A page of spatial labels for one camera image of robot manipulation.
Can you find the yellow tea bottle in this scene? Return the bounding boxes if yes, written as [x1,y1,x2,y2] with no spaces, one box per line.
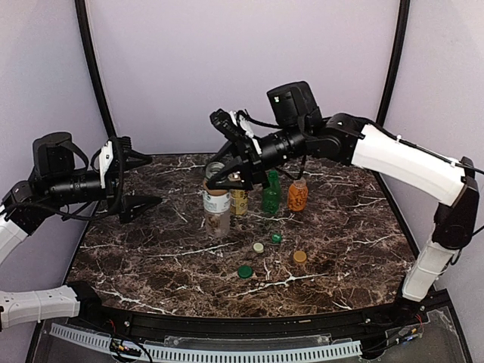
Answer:
[230,189,249,216]

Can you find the brown coffee bottle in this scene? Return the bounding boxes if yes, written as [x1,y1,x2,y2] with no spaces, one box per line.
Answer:
[203,162,231,238]

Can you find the green plastic bottle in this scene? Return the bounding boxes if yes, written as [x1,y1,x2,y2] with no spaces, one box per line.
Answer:
[262,170,281,215]

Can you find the orange juice bottle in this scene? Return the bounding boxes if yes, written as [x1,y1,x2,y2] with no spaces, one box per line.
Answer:
[287,178,309,212]

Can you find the pale green bottle cap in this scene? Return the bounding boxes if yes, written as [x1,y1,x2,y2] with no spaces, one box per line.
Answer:
[253,243,264,253]

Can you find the gold coffee bottle cap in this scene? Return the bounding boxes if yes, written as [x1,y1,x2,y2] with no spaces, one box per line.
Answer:
[293,250,308,264]

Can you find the dark green juice cap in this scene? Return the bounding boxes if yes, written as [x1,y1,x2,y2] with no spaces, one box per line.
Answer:
[237,265,253,279]

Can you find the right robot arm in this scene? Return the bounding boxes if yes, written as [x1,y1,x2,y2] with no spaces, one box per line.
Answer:
[206,81,479,302]

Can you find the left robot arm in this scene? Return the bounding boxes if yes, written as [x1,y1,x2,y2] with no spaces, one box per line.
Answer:
[1,132,162,329]

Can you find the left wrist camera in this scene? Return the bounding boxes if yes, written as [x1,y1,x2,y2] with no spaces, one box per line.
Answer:
[91,140,114,189]

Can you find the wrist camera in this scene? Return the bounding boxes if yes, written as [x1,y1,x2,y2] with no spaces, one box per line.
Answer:
[209,109,250,143]
[91,140,114,189]

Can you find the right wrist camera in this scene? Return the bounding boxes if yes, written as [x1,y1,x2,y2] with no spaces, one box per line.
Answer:
[209,109,250,143]

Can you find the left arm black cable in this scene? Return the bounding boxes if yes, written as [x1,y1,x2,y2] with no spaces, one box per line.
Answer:
[0,145,126,222]

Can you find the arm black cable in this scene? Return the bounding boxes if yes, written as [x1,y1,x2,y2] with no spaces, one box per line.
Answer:
[453,160,484,265]
[0,145,126,222]

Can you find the black front rail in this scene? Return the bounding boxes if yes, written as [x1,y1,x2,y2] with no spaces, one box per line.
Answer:
[79,304,419,340]

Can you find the left black frame post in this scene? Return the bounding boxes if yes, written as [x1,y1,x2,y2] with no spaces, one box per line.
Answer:
[74,0,116,137]

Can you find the black frame post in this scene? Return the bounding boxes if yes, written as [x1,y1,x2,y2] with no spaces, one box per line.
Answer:
[74,0,116,137]
[376,0,411,126]

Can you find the white slotted cable duct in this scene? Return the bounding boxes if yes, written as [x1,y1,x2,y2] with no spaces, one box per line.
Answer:
[49,323,362,362]

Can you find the right black frame post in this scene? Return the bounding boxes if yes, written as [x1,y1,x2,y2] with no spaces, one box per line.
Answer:
[376,0,411,126]

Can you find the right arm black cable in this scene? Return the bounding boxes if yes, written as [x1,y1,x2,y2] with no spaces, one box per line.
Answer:
[453,160,484,265]

